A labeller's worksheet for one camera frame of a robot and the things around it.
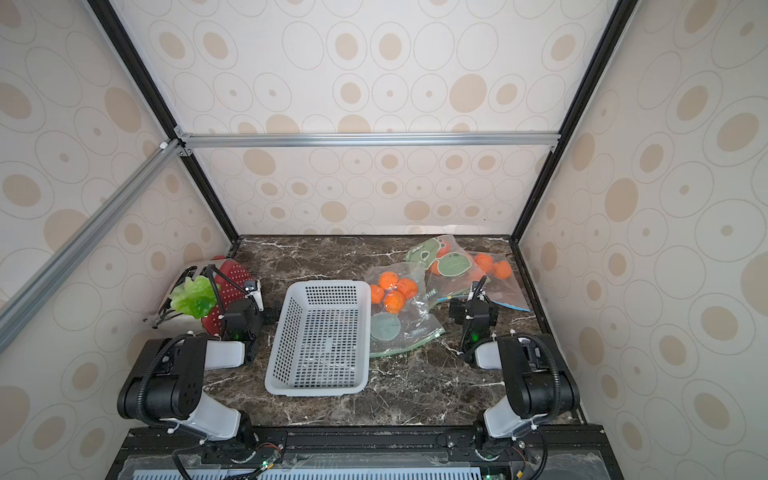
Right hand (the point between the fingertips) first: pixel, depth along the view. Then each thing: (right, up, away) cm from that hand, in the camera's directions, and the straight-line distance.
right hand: (487, 299), depth 93 cm
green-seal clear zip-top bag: (-11, +9, +3) cm, 15 cm away
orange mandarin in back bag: (+9, +9, +10) cm, 16 cm away
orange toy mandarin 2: (-24, +3, +4) cm, 25 cm away
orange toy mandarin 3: (-35, +1, +3) cm, 35 cm away
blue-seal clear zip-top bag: (+6, +3, -2) cm, 7 cm away
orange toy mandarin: (-31, +6, +6) cm, 32 cm away
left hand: (-68, +2, 0) cm, 68 cm away
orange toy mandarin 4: (-29, -1, +1) cm, 29 cm away
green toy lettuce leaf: (-82, +2, -15) cm, 83 cm away
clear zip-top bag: (-22, -6, -4) cm, 23 cm away
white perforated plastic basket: (-51, -13, -3) cm, 53 cm away
